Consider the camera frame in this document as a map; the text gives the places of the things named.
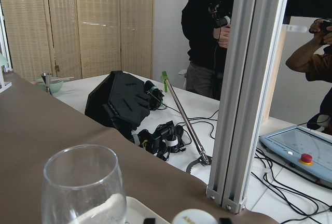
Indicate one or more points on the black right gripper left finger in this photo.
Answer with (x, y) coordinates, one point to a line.
(149, 221)

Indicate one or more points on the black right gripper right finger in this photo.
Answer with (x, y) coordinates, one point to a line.
(224, 221)

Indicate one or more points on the tea bottle white cap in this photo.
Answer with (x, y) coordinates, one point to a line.
(194, 216)

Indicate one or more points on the cream rabbit tray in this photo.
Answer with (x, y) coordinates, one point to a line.
(135, 211)

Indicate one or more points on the metal reacher grabber stick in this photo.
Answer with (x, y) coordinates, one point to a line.
(204, 159)

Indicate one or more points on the clear wine glass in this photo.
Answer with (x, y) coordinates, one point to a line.
(83, 184)

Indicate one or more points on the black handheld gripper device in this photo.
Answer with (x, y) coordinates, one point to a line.
(166, 139)

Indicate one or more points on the blue teach pendant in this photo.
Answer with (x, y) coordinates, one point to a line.
(304, 150)

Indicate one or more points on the green bowl on desk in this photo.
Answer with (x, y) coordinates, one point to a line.
(55, 86)

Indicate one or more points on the steel cocktail jigger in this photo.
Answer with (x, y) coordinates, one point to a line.
(47, 79)

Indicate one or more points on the person in brown shirt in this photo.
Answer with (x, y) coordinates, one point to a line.
(314, 59)

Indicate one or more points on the person in black top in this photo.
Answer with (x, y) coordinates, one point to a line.
(206, 25)

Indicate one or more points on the bamboo folding screen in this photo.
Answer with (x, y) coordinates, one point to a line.
(79, 38)

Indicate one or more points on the aluminium frame post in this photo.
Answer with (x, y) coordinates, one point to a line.
(255, 33)

